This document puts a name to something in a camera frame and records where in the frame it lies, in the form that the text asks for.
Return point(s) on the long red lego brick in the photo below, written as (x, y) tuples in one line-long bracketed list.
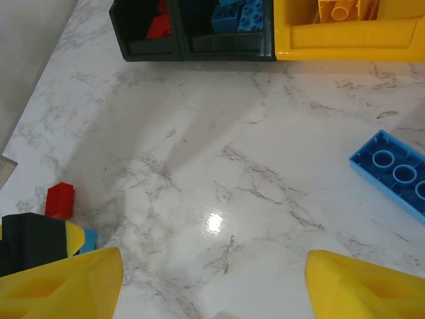
[(59, 199)]

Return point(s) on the small red lego brick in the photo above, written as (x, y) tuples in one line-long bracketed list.
[(162, 6), (159, 28)]

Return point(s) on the long blue lego brick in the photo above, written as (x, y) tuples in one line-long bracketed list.
[(388, 159), (90, 241), (252, 16)]

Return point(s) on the black bin with red bricks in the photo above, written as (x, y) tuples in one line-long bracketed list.
[(149, 50)]

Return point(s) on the yellow plastic bin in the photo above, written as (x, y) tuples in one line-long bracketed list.
[(348, 43)]

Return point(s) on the aluminium table side rail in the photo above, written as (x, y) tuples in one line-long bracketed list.
[(5, 172)]

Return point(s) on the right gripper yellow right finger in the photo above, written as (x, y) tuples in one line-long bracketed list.
[(372, 295)]

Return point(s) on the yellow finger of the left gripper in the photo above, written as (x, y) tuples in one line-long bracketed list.
[(36, 242)]

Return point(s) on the small yellow lego brick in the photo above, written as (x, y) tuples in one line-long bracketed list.
[(338, 11)]

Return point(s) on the small blue lego brick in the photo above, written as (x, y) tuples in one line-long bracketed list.
[(225, 20)]

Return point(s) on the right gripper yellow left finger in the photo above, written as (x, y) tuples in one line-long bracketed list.
[(50, 292)]

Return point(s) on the black bin with blue bricks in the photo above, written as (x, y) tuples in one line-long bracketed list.
[(229, 50)]

